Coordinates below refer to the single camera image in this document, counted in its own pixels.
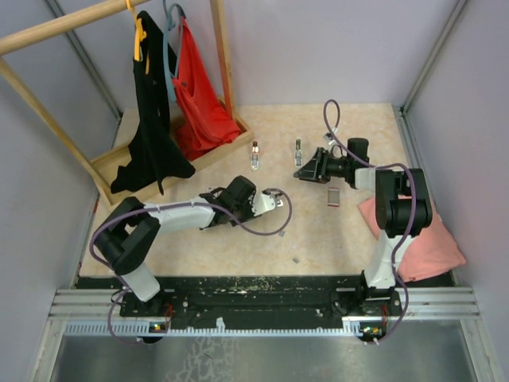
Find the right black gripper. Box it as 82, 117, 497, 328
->
294, 148, 352, 185

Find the red staple box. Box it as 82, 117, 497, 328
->
327, 187, 340, 208

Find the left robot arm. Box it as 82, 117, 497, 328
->
91, 176, 277, 316

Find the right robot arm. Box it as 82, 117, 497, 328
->
293, 138, 433, 315

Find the red hanging garment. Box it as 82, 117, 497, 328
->
172, 20, 242, 161

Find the black hanging garment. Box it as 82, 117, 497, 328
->
111, 11, 196, 193

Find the pink folded towel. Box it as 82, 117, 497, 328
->
358, 197, 466, 289

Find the blue clothes hanger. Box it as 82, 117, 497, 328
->
162, 0, 188, 100

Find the yellow clothes hanger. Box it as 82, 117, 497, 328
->
126, 0, 146, 62

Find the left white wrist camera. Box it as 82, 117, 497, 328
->
251, 189, 283, 216

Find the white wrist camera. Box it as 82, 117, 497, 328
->
324, 132, 337, 146
251, 189, 283, 216

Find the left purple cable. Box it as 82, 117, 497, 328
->
90, 187, 293, 346

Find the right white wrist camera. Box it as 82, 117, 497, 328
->
324, 132, 337, 146

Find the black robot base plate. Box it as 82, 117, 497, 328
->
75, 275, 402, 329

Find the aluminium frame rail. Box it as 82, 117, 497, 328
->
49, 287, 480, 340

